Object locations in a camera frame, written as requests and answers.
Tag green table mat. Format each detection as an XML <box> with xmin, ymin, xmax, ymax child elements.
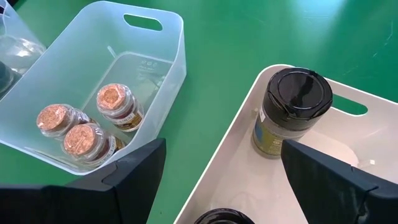
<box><xmin>0</xmin><ymin>0</ymin><xmax>398</xmax><ymax>224</ymax></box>

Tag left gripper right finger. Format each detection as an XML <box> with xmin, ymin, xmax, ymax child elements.
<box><xmin>280</xmin><ymin>139</ymin><xmax>398</xmax><ymax>224</ymax></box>

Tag small cork-top glass jar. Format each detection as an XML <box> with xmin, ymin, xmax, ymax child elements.
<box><xmin>36</xmin><ymin>103</ymin><xmax>94</xmax><ymax>141</ymax></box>
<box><xmin>61</xmin><ymin>123</ymin><xmax>127</xmax><ymax>169</ymax></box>
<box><xmin>96</xmin><ymin>83</ymin><xmax>146</xmax><ymax>133</ymax></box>

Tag black-lid green-label herb jar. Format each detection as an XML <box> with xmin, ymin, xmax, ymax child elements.
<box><xmin>251</xmin><ymin>67</ymin><xmax>334</xmax><ymax>160</ymax></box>
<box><xmin>193</xmin><ymin>207</ymin><xmax>256</xmax><ymax>224</ymax></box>

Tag white plastic bin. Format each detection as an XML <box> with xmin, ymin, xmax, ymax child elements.
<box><xmin>173</xmin><ymin>63</ymin><xmax>398</xmax><ymax>224</ymax></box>

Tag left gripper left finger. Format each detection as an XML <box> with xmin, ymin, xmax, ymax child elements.
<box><xmin>66</xmin><ymin>138</ymin><xmax>167</xmax><ymax>224</ymax></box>

